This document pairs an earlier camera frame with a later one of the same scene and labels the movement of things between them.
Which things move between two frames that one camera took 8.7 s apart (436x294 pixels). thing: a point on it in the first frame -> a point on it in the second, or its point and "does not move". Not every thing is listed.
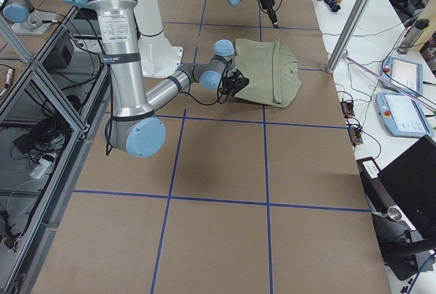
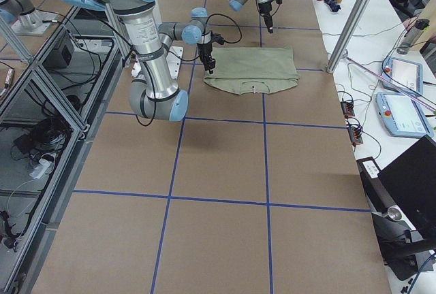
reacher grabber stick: x=389 y=82 does not move
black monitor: x=410 y=182 does not move
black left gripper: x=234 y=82 -> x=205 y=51
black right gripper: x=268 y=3 -> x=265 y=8
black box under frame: x=61 y=52 does not move
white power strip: x=44 y=167 does not move
